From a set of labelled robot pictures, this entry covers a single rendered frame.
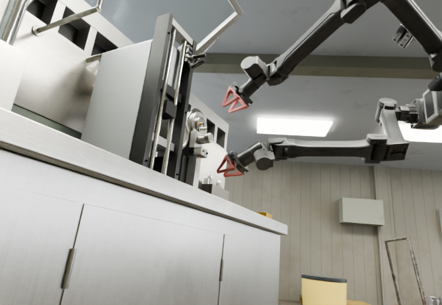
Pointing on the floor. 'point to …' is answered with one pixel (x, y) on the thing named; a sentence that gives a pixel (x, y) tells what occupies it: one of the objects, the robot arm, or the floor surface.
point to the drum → (323, 290)
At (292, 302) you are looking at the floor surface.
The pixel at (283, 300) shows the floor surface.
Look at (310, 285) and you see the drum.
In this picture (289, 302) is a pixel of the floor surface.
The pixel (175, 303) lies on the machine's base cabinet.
